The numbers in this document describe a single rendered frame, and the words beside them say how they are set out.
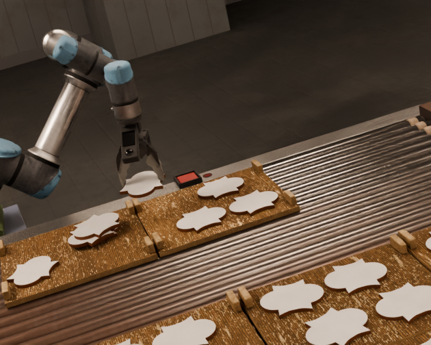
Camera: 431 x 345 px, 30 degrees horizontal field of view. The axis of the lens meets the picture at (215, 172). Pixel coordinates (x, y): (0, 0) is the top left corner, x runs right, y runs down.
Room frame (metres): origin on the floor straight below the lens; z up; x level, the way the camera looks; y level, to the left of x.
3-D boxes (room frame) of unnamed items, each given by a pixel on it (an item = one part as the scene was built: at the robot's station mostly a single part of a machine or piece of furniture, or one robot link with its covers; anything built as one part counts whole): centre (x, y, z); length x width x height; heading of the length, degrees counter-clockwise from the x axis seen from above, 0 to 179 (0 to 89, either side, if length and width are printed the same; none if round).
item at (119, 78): (2.18, 0.20, 1.34); 0.09 x 0.08 x 0.11; 11
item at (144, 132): (2.19, 0.20, 1.18); 0.09 x 0.08 x 0.12; 172
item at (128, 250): (2.05, 0.43, 0.93); 0.41 x 0.35 x 0.02; 102
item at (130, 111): (2.18, 0.21, 1.26); 0.08 x 0.08 x 0.05
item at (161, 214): (2.14, 0.03, 0.93); 0.41 x 0.35 x 0.02; 103
